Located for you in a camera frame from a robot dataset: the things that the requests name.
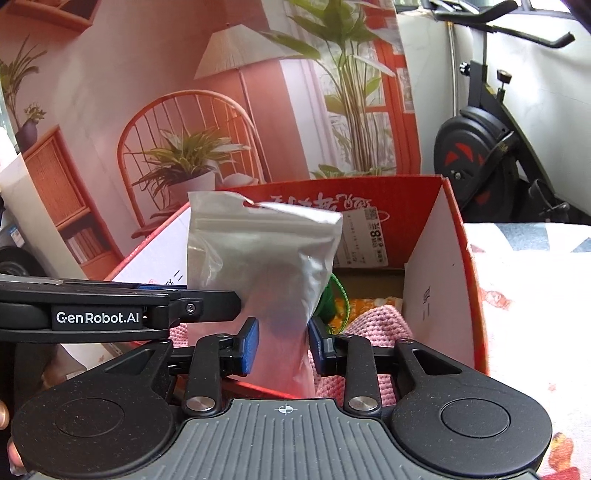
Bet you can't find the red cardboard box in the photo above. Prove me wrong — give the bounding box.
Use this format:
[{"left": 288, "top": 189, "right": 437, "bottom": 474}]
[{"left": 104, "top": 174, "right": 491, "bottom": 400}]

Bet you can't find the person's left hand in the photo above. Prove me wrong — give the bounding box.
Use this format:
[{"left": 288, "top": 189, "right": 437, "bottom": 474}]
[{"left": 0, "top": 399, "right": 27, "bottom": 475}]

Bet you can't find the black exercise bike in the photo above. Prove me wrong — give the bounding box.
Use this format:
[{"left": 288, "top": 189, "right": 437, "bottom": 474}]
[{"left": 424, "top": 0, "right": 578, "bottom": 225}]

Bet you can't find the green cord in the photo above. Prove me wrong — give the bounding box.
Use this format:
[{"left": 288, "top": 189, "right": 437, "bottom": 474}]
[{"left": 318, "top": 272, "right": 352, "bottom": 336}]

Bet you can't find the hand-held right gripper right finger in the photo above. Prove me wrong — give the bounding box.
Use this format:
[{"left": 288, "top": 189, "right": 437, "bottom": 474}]
[{"left": 307, "top": 318, "right": 466, "bottom": 418}]

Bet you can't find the orange knitted toy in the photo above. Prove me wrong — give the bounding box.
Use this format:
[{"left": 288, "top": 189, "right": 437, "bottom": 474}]
[{"left": 332, "top": 295, "right": 403, "bottom": 334}]

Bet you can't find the patterned white blanket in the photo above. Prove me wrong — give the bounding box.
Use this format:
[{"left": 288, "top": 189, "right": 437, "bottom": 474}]
[{"left": 462, "top": 222, "right": 591, "bottom": 480}]

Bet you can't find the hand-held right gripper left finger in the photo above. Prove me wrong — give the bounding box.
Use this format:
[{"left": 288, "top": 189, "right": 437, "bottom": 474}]
[{"left": 99, "top": 316, "right": 260, "bottom": 418}]

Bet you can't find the pink knitted cloth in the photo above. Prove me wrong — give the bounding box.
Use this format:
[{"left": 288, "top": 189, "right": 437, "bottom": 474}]
[{"left": 170, "top": 305, "right": 416, "bottom": 398}]

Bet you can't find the silver zip bag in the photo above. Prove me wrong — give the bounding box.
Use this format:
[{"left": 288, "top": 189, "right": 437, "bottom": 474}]
[{"left": 187, "top": 191, "right": 344, "bottom": 400}]

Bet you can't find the wall poster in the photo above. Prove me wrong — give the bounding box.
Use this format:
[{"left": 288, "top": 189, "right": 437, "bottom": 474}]
[{"left": 0, "top": 0, "right": 422, "bottom": 283}]

